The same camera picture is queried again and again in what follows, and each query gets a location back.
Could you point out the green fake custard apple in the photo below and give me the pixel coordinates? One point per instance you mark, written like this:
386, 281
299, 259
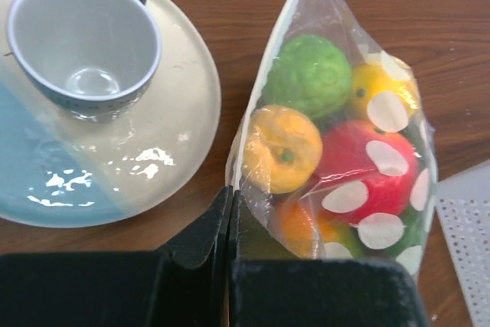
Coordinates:
309, 74

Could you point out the grey ceramic cup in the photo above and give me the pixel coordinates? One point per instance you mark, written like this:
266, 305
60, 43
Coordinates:
91, 57

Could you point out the cream and blue plate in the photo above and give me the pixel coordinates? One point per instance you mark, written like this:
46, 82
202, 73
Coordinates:
64, 170

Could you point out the green fake cucumber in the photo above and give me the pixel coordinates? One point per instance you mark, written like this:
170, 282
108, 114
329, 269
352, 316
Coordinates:
413, 234

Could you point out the polka dot zip bag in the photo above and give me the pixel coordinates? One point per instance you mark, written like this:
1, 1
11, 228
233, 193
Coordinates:
333, 19

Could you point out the yellow fake lemon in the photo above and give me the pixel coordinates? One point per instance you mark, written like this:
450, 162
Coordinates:
378, 98

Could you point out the yellow fake fruit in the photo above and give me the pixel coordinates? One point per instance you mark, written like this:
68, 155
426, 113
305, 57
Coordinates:
282, 149

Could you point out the red fake apple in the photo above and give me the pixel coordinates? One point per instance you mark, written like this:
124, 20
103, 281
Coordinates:
363, 170

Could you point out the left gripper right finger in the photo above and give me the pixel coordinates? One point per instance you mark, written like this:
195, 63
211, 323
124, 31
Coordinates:
269, 286

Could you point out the orange fake fruit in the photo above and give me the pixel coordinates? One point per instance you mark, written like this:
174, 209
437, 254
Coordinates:
306, 233

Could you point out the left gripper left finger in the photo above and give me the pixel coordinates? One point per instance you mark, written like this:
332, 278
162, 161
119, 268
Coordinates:
181, 283

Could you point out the white plastic basket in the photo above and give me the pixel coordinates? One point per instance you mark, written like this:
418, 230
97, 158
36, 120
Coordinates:
463, 211

